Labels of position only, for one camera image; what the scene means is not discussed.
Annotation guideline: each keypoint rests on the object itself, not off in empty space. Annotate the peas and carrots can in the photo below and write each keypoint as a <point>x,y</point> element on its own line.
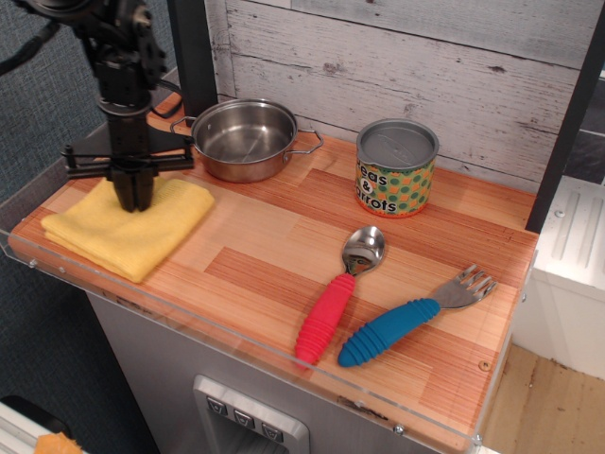
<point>395,164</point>

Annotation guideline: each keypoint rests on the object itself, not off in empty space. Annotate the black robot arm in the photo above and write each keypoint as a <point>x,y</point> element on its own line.
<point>128,65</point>

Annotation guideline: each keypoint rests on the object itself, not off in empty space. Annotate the yellow cloth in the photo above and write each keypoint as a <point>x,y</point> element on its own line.
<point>130,244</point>

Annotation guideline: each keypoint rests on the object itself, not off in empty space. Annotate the clear acrylic guard rail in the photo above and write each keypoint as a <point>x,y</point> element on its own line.
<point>250,272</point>

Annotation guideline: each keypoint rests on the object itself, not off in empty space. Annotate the stainless steel pot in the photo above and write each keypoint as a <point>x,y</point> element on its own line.
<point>244,140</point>

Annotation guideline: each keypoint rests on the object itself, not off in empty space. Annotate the white toy sink unit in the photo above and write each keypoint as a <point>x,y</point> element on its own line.
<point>561,313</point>

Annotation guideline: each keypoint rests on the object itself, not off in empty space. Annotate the black vertical post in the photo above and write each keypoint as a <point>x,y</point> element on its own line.
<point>193,49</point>

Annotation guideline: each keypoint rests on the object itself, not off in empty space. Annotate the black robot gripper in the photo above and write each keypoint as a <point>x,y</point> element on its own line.
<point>127,145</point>

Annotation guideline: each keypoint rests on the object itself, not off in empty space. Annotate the silver dispenser button panel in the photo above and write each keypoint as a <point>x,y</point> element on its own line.
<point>236,423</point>

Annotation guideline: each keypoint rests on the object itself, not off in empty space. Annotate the orange object at corner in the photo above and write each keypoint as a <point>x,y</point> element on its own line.
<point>56,443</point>

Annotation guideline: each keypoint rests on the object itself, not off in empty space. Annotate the blue handled fork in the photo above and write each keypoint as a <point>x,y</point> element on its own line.
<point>376,337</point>

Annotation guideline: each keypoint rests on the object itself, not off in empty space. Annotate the red handled spoon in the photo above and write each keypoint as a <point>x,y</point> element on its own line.
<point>362,252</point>

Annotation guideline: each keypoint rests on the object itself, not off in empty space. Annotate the grey toy fridge cabinet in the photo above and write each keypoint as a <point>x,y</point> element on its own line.
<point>160,365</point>

